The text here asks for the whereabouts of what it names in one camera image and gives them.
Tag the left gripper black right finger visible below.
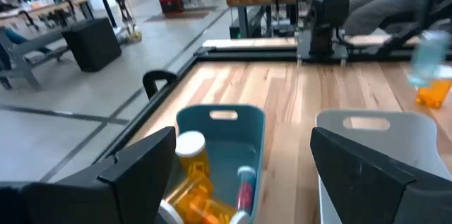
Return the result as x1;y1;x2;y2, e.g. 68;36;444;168
310;126;452;224

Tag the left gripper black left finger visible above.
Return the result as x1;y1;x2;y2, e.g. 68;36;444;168
0;126;177;224

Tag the orange pill bottle white cap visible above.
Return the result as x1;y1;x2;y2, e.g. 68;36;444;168
415;66;452;110
158;176;237;224
175;130;213;189

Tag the clear bottle with red pills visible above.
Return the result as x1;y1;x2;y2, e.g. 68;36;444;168
229;165;258;224

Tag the light grey plastic bin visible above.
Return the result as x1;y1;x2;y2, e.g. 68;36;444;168
315;110;452;224

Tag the teal plastic bin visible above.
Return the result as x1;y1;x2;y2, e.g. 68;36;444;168
164;104;266;224

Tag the black cube box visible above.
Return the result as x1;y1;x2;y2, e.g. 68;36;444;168
61;18;123;73

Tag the grey metal bench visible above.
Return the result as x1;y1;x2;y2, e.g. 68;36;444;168
0;25;70;93

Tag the person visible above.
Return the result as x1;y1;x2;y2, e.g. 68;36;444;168
344;0;452;36

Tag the dark floor mat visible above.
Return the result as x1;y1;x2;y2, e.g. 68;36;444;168
144;6;219;23

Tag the long wooden table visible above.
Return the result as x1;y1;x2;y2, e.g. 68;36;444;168
0;0;91;29

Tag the red floor machine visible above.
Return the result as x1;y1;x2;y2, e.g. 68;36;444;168
158;0;185;15

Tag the black aluminium table frame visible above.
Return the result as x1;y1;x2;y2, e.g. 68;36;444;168
93;3;452;168

